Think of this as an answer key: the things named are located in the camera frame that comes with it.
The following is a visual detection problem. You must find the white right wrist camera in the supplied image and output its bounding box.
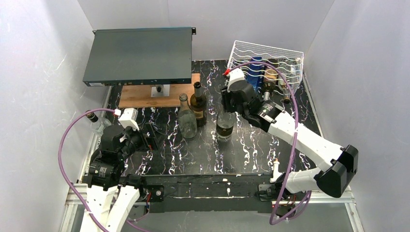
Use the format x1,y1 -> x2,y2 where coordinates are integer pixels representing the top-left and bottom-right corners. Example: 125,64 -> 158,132
227,68 -> 245,92

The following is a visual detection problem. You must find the clear glass bottle gold label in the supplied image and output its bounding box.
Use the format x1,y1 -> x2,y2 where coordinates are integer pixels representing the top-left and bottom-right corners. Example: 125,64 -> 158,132
216,110 -> 236,140

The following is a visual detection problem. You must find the dark green bottle silver neck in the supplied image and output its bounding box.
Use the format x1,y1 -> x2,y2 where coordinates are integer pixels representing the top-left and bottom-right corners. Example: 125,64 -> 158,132
262,66 -> 278,101

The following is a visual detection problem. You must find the clear bottle black cap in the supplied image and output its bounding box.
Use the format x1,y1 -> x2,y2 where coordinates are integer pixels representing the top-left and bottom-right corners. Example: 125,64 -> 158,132
86,110 -> 112,137

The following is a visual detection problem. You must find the wooden board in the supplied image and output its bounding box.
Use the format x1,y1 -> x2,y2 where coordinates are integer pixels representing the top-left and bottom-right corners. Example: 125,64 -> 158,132
118,73 -> 200,108

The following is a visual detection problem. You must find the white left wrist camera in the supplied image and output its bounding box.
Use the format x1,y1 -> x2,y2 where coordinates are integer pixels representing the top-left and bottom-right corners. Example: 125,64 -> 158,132
118,108 -> 139,131

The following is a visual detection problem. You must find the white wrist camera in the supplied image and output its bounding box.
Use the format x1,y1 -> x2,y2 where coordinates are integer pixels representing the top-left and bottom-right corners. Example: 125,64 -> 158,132
118,108 -> 139,131
227,68 -> 245,92

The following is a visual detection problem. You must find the white wire wine rack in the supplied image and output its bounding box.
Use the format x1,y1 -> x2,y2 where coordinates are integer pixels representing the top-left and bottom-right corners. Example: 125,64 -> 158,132
227,40 -> 304,95

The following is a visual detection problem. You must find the grey network switch box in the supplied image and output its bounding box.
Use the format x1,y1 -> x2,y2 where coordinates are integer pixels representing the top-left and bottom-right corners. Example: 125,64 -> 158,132
83,27 -> 196,87

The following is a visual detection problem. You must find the white plastic peg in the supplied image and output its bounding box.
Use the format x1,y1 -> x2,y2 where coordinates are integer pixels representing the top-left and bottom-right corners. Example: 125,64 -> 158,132
269,159 -> 282,184

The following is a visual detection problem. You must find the metal stand post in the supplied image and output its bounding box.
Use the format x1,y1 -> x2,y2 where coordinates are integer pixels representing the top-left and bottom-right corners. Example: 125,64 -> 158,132
151,85 -> 170,98

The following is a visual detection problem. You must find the clear glass bottle tall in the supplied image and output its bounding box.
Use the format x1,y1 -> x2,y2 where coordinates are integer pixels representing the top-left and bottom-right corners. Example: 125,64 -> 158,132
177,93 -> 197,139

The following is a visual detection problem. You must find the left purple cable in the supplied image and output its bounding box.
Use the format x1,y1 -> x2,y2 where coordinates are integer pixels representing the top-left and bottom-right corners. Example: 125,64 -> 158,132
58,108 -> 154,232

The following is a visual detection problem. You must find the dark wine bottle white label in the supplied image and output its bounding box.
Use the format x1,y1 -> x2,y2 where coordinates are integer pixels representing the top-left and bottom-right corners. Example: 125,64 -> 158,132
190,81 -> 207,127

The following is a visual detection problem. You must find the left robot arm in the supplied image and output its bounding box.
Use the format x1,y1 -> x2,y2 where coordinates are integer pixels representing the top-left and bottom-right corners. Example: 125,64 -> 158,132
80,123 -> 158,232

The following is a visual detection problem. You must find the blue rectangular glass bottle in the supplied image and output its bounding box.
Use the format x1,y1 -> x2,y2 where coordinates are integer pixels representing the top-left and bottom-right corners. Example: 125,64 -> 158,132
247,63 -> 264,92

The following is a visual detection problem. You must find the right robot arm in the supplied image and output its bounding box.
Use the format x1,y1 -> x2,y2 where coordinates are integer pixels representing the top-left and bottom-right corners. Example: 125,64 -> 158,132
221,80 -> 358,198

